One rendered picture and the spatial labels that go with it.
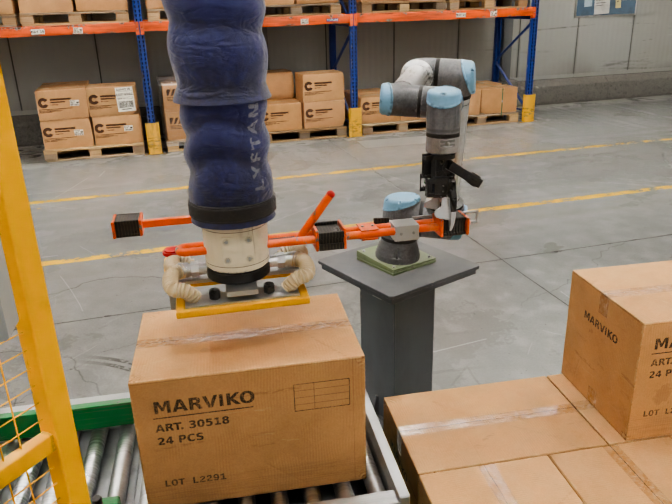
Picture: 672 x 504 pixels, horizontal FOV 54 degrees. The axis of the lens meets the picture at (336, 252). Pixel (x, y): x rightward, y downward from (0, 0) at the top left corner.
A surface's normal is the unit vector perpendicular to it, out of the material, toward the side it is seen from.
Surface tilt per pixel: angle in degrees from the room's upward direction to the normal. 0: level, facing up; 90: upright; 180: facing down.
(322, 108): 87
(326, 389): 90
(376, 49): 90
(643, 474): 0
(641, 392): 90
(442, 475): 0
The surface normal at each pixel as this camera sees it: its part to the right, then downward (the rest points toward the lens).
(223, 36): 0.29, 0.05
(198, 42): -0.17, 0.12
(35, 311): 0.89, 0.14
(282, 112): 0.25, 0.34
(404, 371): 0.59, 0.28
